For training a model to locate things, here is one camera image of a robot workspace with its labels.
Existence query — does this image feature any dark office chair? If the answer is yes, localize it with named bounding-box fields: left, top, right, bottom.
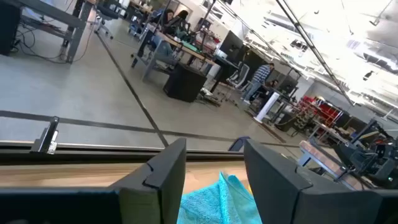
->
left=94, top=2, right=121, bottom=40

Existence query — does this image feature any white office chair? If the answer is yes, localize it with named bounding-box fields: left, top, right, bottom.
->
left=226, top=63, right=251, bottom=91

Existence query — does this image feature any black monitor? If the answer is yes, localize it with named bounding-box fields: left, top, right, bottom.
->
left=218, top=30, right=245, bottom=60

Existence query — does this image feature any red shelving rack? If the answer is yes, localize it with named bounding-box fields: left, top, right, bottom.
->
left=297, top=95, right=345, bottom=125

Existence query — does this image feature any black computer tower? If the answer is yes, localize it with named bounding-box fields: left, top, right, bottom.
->
left=0, top=0, right=22, bottom=57

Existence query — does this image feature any teal microfiber towel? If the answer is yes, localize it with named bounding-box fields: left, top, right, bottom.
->
left=177, top=172, right=263, bottom=224

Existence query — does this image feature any person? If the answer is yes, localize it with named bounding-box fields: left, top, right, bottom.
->
left=241, top=62, right=275, bottom=104
left=169, top=9, right=190, bottom=35
left=264, top=79, right=280, bottom=94
left=152, top=8, right=175, bottom=32

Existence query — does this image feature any long wooden desk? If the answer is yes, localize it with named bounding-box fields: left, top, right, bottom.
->
left=130, top=23, right=218, bottom=82

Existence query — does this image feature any white column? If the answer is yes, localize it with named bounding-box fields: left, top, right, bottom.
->
left=254, top=91, right=280, bottom=123

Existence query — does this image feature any black table clamp hook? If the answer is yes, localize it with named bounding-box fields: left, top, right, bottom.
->
left=228, top=136, right=251, bottom=152
left=30, top=116, right=60, bottom=156

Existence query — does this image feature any grey metal frame desk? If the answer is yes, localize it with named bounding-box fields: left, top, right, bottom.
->
left=297, top=139, right=371, bottom=191

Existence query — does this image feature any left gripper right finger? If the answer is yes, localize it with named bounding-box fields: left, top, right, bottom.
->
left=244, top=139, right=398, bottom=224

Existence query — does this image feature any black floor box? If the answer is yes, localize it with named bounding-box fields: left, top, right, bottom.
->
left=162, top=63, right=208, bottom=103

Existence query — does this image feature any black ceiling rail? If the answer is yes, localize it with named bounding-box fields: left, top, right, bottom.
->
left=275, top=0, right=355, bottom=106

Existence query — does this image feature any grey metal workbench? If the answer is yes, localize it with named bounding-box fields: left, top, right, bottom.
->
left=0, top=0, right=94, bottom=65

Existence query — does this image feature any black aluminium table frame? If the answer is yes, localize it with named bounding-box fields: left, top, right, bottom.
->
left=0, top=139, right=301, bottom=166

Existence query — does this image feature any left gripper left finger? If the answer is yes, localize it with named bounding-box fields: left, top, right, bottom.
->
left=0, top=138, right=187, bottom=224

